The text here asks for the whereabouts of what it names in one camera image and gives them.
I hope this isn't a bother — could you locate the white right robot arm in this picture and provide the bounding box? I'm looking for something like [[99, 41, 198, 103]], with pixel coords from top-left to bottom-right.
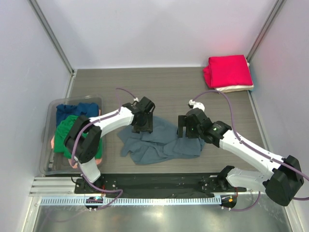
[[177, 108, 304, 206]]

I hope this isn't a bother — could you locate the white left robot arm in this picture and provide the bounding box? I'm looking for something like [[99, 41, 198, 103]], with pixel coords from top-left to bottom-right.
[[64, 103, 155, 193]]

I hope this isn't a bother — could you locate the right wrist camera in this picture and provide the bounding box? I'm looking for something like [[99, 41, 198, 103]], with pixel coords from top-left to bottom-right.
[[188, 100, 205, 112]]

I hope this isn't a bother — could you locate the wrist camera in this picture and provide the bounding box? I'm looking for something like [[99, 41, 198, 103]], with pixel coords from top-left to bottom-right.
[[135, 97, 155, 114], [188, 100, 205, 112]]

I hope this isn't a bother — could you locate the grey blue t shirt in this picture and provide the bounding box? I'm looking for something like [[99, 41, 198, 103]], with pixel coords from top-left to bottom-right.
[[118, 116, 205, 165]]

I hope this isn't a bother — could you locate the folded red t shirt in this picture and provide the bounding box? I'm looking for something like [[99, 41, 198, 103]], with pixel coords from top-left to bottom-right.
[[203, 55, 253, 88]]

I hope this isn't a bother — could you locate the pink t shirt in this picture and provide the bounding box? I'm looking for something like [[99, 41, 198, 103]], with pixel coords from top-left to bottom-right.
[[50, 110, 104, 169]]

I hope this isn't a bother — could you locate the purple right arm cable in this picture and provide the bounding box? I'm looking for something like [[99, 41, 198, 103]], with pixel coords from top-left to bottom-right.
[[190, 91, 309, 212]]

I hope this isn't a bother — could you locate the left aluminium corner post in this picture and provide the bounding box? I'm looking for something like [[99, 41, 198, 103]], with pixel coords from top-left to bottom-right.
[[28, 0, 74, 75]]

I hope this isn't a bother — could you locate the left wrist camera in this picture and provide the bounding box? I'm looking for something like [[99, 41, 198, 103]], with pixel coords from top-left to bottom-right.
[[135, 97, 155, 114]]

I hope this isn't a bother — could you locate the folded cream t shirt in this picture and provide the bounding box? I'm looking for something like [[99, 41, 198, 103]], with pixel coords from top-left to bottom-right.
[[212, 59, 254, 92]]

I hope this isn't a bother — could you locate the clear plastic storage bin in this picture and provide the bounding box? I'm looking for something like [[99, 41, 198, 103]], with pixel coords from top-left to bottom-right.
[[40, 95, 103, 175]]

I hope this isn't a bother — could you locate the aluminium corner post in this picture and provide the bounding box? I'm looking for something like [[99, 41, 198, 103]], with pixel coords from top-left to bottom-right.
[[28, 0, 74, 75], [247, 0, 286, 63]]

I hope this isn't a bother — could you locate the right aluminium corner post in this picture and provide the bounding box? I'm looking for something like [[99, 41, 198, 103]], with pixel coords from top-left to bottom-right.
[[247, 0, 286, 63]]

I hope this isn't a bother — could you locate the navy blue t shirt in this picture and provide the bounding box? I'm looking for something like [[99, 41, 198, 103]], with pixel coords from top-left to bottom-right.
[[56, 102, 100, 126]]

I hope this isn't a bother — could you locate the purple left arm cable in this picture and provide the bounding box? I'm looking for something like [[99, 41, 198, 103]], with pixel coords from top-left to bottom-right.
[[69, 87, 138, 210]]

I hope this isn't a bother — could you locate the white slotted cable duct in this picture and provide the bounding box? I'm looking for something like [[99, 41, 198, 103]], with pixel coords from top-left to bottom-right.
[[40, 195, 221, 206]]

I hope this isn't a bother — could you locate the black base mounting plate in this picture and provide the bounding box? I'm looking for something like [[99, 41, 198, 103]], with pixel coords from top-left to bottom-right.
[[74, 173, 246, 194]]

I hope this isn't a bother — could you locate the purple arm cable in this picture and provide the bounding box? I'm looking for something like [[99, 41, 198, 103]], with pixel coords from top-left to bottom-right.
[[69, 87, 138, 210], [190, 91, 309, 212]]

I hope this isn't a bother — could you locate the green t shirt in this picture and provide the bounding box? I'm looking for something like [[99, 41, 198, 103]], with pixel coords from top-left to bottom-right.
[[54, 116, 102, 162]]

